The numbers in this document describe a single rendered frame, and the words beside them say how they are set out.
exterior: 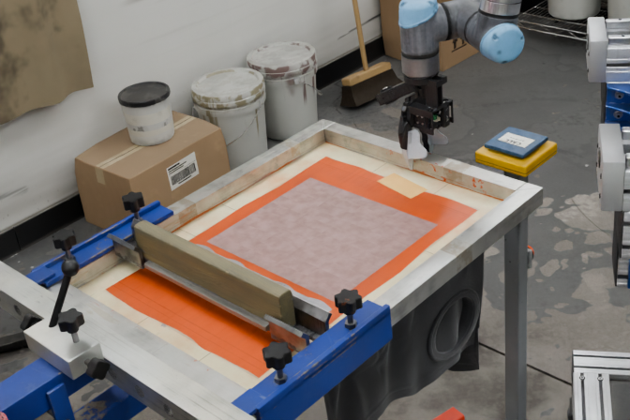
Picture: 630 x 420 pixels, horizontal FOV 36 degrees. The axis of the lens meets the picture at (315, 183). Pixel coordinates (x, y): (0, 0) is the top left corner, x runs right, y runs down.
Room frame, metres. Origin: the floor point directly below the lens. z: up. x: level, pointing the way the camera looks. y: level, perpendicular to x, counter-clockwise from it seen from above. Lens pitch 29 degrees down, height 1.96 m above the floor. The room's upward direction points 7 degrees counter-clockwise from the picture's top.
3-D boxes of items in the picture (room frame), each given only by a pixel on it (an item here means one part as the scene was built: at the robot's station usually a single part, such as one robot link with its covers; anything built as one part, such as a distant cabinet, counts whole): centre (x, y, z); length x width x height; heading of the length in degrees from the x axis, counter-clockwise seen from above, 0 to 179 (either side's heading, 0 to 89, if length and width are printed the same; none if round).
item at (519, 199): (1.53, 0.05, 0.97); 0.79 x 0.58 x 0.04; 134
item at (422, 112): (1.77, -0.24, 1.12); 0.09 x 0.08 x 0.12; 44
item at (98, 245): (1.57, 0.41, 0.97); 0.30 x 0.05 x 0.07; 134
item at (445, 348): (1.44, -0.12, 0.79); 0.46 x 0.09 x 0.33; 134
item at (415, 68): (1.78, -0.24, 1.20); 0.08 x 0.08 x 0.05
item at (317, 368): (1.17, 0.03, 0.97); 0.30 x 0.05 x 0.07; 134
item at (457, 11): (1.78, -0.34, 1.28); 0.11 x 0.11 x 0.08; 14
